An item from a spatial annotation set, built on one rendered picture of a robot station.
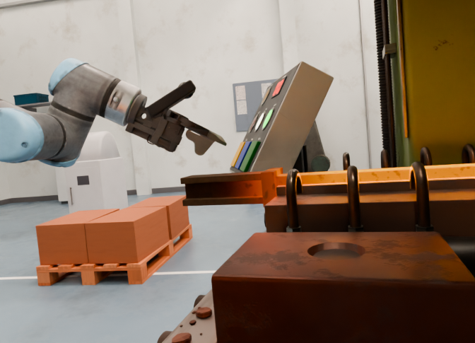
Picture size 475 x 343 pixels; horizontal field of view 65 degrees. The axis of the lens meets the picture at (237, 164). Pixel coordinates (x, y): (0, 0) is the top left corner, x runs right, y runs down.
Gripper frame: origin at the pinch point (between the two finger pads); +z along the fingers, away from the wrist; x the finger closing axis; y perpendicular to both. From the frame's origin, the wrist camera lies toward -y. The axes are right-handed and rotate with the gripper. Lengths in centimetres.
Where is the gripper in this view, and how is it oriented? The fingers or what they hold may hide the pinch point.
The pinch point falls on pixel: (222, 139)
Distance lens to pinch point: 83.0
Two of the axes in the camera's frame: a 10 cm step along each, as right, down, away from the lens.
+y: -4.2, 9.1, 0.0
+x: 1.2, 0.5, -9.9
